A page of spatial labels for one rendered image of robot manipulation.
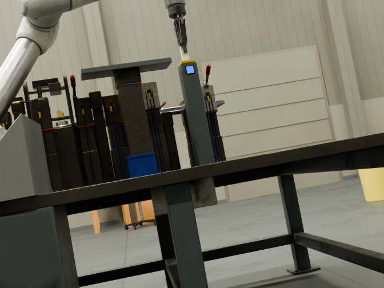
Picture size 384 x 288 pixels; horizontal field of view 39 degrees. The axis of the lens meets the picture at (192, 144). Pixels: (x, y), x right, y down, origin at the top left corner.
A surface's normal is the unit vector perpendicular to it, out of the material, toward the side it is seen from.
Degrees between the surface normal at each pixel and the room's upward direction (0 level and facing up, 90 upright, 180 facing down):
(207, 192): 90
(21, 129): 90
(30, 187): 90
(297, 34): 90
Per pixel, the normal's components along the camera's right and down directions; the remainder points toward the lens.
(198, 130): 0.22, -0.10
